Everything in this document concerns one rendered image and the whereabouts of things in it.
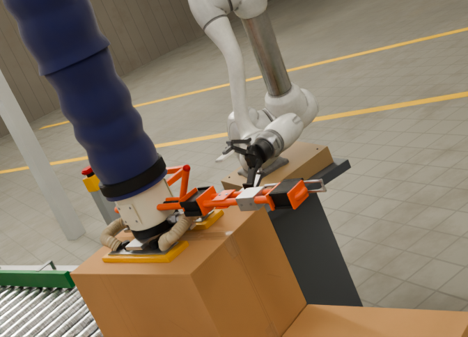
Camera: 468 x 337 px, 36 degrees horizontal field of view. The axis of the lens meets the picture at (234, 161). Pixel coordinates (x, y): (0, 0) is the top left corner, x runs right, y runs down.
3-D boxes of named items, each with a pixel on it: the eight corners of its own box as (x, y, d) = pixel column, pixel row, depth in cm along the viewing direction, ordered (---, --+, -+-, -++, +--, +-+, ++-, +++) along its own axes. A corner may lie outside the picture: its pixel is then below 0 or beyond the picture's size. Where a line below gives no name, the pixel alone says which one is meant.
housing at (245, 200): (239, 212, 206) (233, 198, 205) (253, 200, 211) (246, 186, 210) (258, 211, 202) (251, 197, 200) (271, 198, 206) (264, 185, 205)
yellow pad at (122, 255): (103, 262, 243) (96, 250, 241) (122, 246, 250) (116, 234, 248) (170, 263, 220) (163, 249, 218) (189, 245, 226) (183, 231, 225)
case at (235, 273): (119, 365, 258) (68, 273, 247) (186, 299, 285) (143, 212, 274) (243, 383, 218) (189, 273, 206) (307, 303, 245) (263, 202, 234)
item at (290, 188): (271, 211, 197) (264, 195, 196) (285, 197, 202) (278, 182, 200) (295, 209, 191) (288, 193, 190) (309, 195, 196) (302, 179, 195)
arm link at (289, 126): (291, 145, 242) (271, 163, 252) (314, 124, 252) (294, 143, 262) (270, 121, 242) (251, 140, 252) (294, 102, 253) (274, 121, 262)
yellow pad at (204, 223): (140, 232, 256) (134, 220, 254) (158, 217, 262) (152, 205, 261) (207, 230, 232) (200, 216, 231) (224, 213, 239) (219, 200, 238)
